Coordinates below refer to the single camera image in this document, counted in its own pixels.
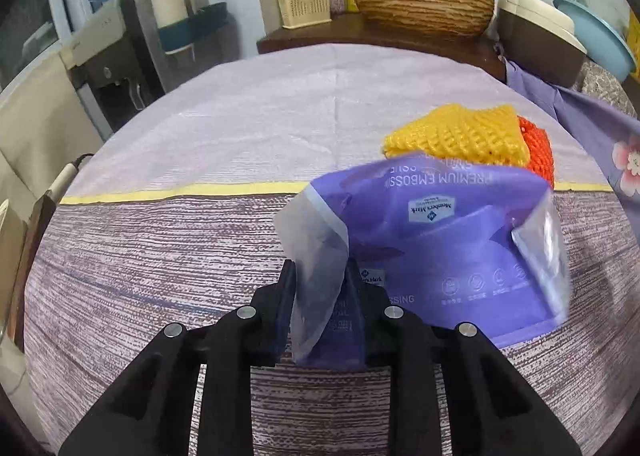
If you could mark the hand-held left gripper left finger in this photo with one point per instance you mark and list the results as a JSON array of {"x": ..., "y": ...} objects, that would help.
[{"x": 285, "y": 306}]

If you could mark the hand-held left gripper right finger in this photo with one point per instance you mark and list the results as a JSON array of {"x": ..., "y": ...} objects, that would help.
[{"x": 372, "y": 316}]

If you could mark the purple plastic wrapper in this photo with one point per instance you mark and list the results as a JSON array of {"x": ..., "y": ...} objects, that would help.
[{"x": 440, "y": 246}]

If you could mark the purple striped tablecloth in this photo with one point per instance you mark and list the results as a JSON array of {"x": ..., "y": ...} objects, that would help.
[{"x": 200, "y": 135}]

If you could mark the yellow foam fruit net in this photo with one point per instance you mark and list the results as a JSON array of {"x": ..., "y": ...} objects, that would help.
[{"x": 450, "y": 135}]

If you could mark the orange foam fruit net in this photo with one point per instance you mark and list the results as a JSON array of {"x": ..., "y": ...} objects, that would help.
[{"x": 537, "y": 150}]

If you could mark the wooden chair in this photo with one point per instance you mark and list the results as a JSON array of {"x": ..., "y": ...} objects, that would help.
[{"x": 35, "y": 236}]

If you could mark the dark wooden counter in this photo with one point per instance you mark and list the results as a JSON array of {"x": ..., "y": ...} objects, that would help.
[{"x": 320, "y": 35}]

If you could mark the water dispenser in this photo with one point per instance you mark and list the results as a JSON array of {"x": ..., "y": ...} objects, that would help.
[{"x": 115, "y": 80}]

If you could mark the purple floral cloth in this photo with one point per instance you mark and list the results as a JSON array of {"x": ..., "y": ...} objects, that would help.
[{"x": 590, "y": 125}]

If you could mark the teal paper towel holder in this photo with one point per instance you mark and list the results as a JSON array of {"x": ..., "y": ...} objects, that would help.
[{"x": 200, "y": 28}]

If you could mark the beige cutlery holder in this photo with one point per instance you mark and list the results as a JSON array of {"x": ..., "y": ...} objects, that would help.
[{"x": 302, "y": 3}]

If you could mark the beige panel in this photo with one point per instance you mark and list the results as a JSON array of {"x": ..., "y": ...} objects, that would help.
[{"x": 40, "y": 125}]

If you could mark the woven wicker basket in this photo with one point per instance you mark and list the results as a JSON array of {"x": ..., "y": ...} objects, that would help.
[{"x": 420, "y": 5}]

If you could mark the beige brown rice cooker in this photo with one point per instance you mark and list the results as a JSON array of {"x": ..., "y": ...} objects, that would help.
[{"x": 540, "y": 40}]

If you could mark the light blue plastic basin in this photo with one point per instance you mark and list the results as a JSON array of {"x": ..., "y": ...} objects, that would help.
[{"x": 605, "y": 40}]

